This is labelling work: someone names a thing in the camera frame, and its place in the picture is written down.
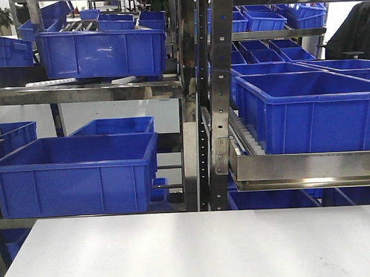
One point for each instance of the large blue bin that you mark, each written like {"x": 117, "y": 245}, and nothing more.
{"x": 308, "y": 112}
{"x": 79, "y": 175}
{"x": 88, "y": 54}

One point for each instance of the large blue bin lower left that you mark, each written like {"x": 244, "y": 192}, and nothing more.
{"x": 79, "y": 175}

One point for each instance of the blue bin bottom right shelf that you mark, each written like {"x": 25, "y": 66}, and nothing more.
{"x": 259, "y": 200}

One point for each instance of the large blue bin right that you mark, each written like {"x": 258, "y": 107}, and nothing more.
{"x": 308, "y": 112}

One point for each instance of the potted plant background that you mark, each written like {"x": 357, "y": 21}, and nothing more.
{"x": 6, "y": 21}

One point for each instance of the blue bin behind right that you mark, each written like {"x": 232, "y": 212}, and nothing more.
{"x": 238, "y": 70}

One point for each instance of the large blue bin upper left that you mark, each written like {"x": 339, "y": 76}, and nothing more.
{"x": 88, "y": 54}

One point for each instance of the steel shelving rack left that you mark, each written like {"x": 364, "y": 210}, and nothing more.
{"x": 184, "y": 90}

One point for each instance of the blue bin behind lower left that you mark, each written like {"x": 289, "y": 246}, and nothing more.
{"x": 137, "y": 124}

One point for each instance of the blue bin far left lower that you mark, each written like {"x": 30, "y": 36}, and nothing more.
{"x": 16, "y": 135}

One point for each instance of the black garment hanging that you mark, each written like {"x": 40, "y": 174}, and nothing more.
{"x": 353, "y": 34}

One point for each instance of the blue bin far left upper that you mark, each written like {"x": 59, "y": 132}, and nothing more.
{"x": 15, "y": 52}

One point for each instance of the steel shelving rack right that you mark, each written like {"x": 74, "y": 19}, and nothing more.
{"x": 219, "y": 138}

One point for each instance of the steel shelving rack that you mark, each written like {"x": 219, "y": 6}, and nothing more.
{"x": 219, "y": 138}
{"x": 184, "y": 90}

